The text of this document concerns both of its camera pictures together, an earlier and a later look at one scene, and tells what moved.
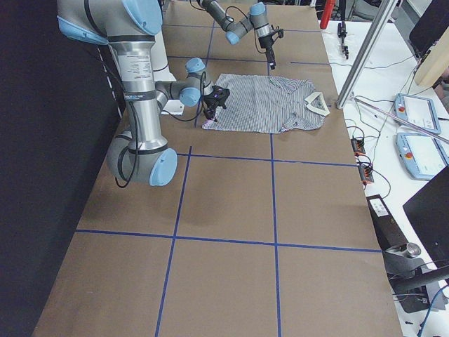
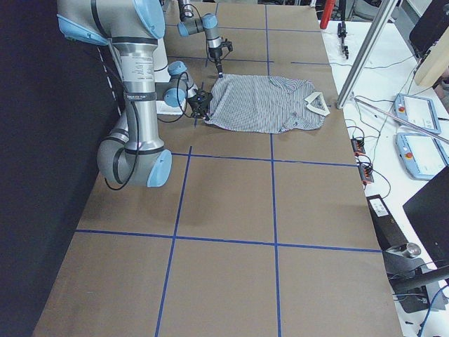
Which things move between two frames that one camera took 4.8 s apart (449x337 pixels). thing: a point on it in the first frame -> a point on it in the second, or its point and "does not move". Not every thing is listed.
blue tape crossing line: (229, 241) does not move
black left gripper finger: (271, 59) -> (219, 69)
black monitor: (428, 210) does not move
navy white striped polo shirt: (268, 104) does not move
